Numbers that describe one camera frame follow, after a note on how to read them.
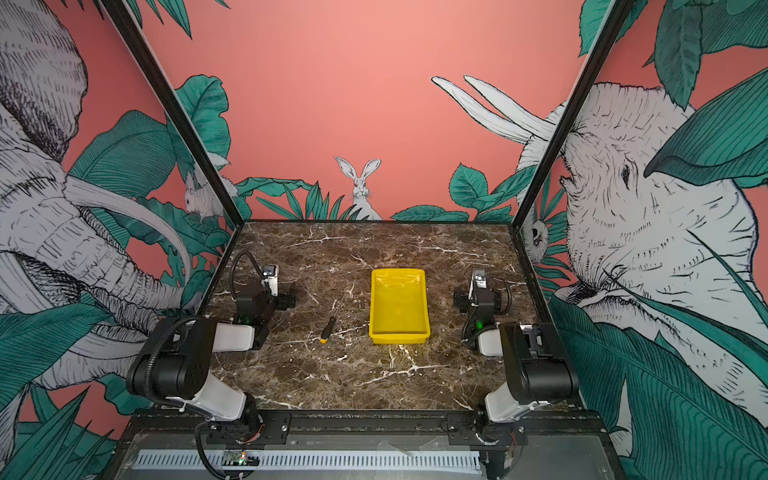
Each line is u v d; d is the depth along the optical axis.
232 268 1.08
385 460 0.70
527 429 0.75
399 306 0.99
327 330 0.90
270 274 0.82
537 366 0.48
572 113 0.86
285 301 0.87
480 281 0.80
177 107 0.87
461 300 0.86
